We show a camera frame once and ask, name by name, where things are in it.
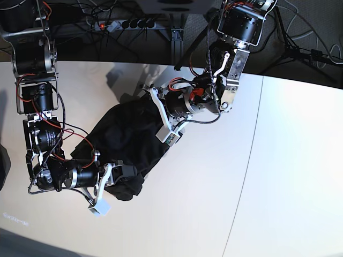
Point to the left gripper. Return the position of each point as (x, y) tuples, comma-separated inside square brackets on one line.
[(177, 107)]

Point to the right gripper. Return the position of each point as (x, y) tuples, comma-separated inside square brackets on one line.
[(92, 179)]

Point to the dark grey T-shirt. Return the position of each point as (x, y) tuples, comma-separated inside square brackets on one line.
[(127, 132)]

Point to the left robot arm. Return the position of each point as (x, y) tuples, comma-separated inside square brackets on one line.
[(240, 25)]

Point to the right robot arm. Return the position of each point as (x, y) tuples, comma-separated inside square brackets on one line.
[(24, 25)]

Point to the grey power strip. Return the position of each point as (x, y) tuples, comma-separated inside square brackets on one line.
[(124, 25)]

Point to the black object at left edge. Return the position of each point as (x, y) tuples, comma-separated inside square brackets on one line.
[(5, 166)]

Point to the black tripod stand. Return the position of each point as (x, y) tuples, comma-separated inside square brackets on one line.
[(293, 53)]

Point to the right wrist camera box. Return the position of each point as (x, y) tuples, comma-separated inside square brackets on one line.
[(100, 208)]

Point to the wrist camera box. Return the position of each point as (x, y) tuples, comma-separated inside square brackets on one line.
[(166, 135), (100, 208)]

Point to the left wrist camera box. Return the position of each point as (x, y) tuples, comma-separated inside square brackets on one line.
[(166, 135)]

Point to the aluminium frame post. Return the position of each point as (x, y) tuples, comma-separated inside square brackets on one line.
[(172, 30)]

